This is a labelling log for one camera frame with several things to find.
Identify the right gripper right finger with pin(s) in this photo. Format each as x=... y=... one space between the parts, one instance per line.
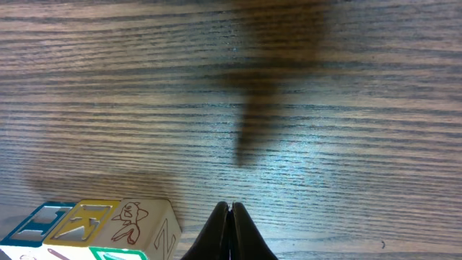
x=246 y=242

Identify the white leaf block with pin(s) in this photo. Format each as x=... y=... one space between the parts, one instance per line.
x=84 y=227

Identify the white block dark drawing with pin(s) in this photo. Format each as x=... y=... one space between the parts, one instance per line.
x=26 y=240

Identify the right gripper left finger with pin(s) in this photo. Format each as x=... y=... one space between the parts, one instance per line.
x=213 y=242

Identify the green block letter V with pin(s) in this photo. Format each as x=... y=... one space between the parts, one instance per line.
x=141 y=229

